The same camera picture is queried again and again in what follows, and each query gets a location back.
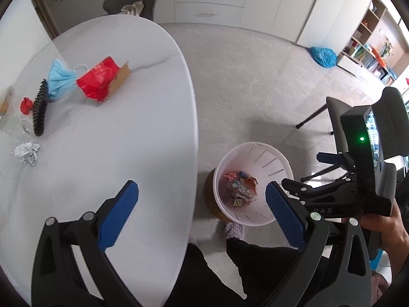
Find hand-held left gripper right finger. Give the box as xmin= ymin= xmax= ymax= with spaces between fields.
xmin=262 ymin=182 xmax=373 ymax=307

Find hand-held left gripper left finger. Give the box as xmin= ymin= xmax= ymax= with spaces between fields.
xmin=31 ymin=180 xmax=143 ymax=307

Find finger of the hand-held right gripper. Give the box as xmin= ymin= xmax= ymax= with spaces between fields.
xmin=316 ymin=153 xmax=356 ymax=169
xmin=281 ymin=178 xmax=324 ymax=203

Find white slotted bin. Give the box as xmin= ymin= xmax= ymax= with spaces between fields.
xmin=213 ymin=141 xmax=294 ymax=227

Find white paper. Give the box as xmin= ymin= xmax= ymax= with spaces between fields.
xmin=13 ymin=141 xmax=40 ymax=167

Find black foam net sleeve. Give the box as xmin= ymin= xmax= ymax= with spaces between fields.
xmin=32 ymin=79 xmax=49 ymax=137

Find large red paper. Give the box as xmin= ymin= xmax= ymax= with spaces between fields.
xmin=76 ymin=57 xmax=131 ymax=103

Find small red paper ball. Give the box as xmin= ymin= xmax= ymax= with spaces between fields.
xmin=20 ymin=97 xmax=34 ymax=116

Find blue face mask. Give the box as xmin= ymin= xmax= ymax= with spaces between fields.
xmin=47 ymin=58 xmax=88 ymax=102

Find person's right hand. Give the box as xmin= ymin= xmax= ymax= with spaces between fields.
xmin=361 ymin=203 xmax=409 ymax=258

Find grey knitted slipper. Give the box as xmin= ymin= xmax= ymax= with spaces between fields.
xmin=219 ymin=222 xmax=246 ymax=242

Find person's legs in black pants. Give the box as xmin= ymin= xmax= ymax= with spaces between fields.
xmin=164 ymin=238 xmax=304 ymax=307

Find black office chair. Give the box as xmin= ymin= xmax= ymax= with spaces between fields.
xmin=296 ymin=86 xmax=409 ymax=183

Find brown round container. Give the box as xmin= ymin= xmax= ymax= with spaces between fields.
xmin=203 ymin=169 xmax=231 ymax=223

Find blue plastic bag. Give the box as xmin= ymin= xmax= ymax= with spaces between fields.
xmin=309 ymin=46 xmax=337 ymax=68

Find open bookshelf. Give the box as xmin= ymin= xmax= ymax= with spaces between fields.
xmin=337 ymin=0 xmax=409 ymax=87

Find white tall cupboard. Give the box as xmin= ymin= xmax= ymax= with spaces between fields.
xmin=271 ymin=0 xmax=374 ymax=43

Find clear plastic food container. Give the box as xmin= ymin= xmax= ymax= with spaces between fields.
xmin=0 ymin=86 xmax=15 ymax=114

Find grey drawer cabinet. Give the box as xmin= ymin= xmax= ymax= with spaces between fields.
xmin=171 ymin=0 xmax=290 ymax=34

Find beige cloth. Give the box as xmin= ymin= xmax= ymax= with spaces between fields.
xmin=120 ymin=2 xmax=144 ymax=16

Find tall grey cabinet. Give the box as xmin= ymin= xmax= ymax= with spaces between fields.
xmin=27 ymin=0 xmax=107 ymax=37

